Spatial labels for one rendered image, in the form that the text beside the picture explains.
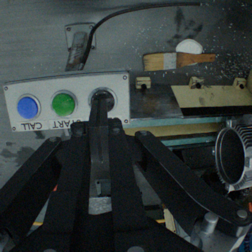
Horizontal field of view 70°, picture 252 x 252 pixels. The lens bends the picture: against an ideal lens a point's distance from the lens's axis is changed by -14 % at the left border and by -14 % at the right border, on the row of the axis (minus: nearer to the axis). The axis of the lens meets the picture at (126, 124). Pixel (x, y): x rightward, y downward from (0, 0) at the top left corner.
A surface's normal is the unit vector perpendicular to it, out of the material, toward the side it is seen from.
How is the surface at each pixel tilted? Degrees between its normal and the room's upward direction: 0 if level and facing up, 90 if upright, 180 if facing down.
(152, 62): 2
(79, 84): 24
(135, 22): 0
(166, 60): 0
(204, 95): 90
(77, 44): 90
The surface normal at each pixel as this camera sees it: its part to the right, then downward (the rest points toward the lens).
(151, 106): 0.02, -0.68
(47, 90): 0.11, 0.39
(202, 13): 0.11, 0.73
